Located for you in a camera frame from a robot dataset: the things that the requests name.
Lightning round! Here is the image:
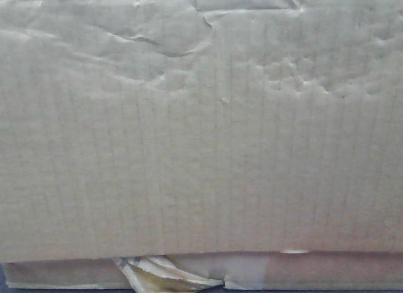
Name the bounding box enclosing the large brown cardboard box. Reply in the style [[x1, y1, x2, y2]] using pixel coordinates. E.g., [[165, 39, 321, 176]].
[[1, 0, 402, 290]]

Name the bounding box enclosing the torn yellowish tape strip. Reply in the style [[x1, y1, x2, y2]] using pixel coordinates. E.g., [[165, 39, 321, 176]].
[[113, 256, 224, 292]]

